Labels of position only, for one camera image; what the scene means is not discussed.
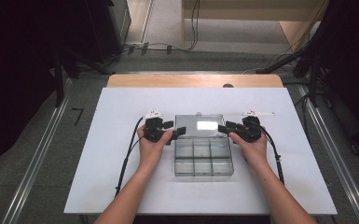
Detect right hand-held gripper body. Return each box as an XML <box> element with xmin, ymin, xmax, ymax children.
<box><xmin>237</xmin><ymin>110</ymin><xmax>276</xmax><ymax>144</ymax></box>

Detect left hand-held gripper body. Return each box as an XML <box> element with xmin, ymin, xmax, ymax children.
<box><xmin>143</xmin><ymin>110</ymin><xmax>173</xmax><ymax>144</ymax></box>

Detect clear plastic compartment box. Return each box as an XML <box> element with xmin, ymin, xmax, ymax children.
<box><xmin>173</xmin><ymin>112</ymin><xmax>235</xmax><ymax>177</ymax></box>

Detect person's right hand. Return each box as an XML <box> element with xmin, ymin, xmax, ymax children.
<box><xmin>228</xmin><ymin>129</ymin><xmax>269</xmax><ymax>171</ymax></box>

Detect person's left hand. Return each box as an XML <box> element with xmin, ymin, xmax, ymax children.
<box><xmin>137</xmin><ymin>124</ymin><xmax>173</xmax><ymax>171</ymax></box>

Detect white board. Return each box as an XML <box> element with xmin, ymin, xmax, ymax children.
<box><xmin>63</xmin><ymin>87</ymin><xmax>338</xmax><ymax>217</ymax></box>

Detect wooden table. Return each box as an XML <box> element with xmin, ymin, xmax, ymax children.
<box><xmin>106</xmin><ymin>73</ymin><xmax>284</xmax><ymax>89</ymax></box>

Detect black metal stand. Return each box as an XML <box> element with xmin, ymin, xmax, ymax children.
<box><xmin>293</xmin><ymin>40</ymin><xmax>330</xmax><ymax>108</ymax></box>
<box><xmin>52</xmin><ymin>46</ymin><xmax>116</xmax><ymax>108</ymax></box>

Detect dark cabinet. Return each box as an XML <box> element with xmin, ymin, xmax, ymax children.
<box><xmin>85</xmin><ymin>0</ymin><xmax>132</xmax><ymax>63</ymax></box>

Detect light wooden shelf unit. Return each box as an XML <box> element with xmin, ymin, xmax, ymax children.
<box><xmin>180</xmin><ymin>0</ymin><xmax>329</xmax><ymax>54</ymax></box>

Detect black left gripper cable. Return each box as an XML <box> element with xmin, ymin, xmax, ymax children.
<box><xmin>115</xmin><ymin>116</ymin><xmax>145</xmax><ymax>198</ymax></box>

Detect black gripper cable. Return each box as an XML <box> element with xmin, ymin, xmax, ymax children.
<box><xmin>115</xmin><ymin>116</ymin><xmax>145</xmax><ymax>198</ymax></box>
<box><xmin>259</xmin><ymin>125</ymin><xmax>286</xmax><ymax>185</ymax></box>

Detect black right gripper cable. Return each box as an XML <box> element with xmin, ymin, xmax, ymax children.
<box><xmin>259</xmin><ymin>125</ymin><xmax>286</xmax><ymax>185</ymax></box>

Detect floor cables with plugs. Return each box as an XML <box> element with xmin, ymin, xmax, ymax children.
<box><xmin>104</xmin><ymin>41</ymin><xmax>194</xmax><ymax>68</ymax></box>

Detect metal floor rail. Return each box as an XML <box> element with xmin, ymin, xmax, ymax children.
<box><xmin>295</xmin><ymin>83</ymin><xmax>359</xmax><ymax>224</ymax></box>
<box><xmin>1</xmin><ymin>77</ymin><xmax>73</xmax><ymax>224</ymax></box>

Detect hanging black cable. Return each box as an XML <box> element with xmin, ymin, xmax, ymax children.
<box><xmin>187</xmin><ymin>0</ymin><xmax>200</xmax><ymax>51</ymax></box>

